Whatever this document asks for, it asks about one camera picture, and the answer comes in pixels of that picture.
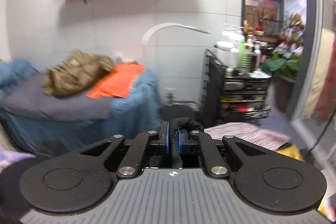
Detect black metal storage cart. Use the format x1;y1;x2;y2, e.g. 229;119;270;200
201;49;272;127

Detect green leafy plant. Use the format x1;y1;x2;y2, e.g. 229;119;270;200
261;52;301;81

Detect purple grey blanket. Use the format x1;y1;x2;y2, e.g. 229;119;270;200
1;75;113;121

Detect dark navy quilted jacket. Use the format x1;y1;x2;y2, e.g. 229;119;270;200
169;117;204;168

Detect white pump bottle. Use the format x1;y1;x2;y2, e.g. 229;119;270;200
216;23;235;68

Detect white pink striped sheet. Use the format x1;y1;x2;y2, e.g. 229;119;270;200
205;122;291;151

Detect olive green puffer jacket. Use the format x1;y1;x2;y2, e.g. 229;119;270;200
42;50;115;98

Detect lavender cloth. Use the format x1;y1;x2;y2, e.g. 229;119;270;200
0;148;35;173

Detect orange garment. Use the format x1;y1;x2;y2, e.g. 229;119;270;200
86;63;146;100

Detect black round stool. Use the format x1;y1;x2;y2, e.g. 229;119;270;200
159;105;204;131

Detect green bottle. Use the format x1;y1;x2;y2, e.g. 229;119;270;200
237;38;245;68

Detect mustard yellow velvet garment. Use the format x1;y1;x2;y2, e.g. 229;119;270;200
276;145;305;162

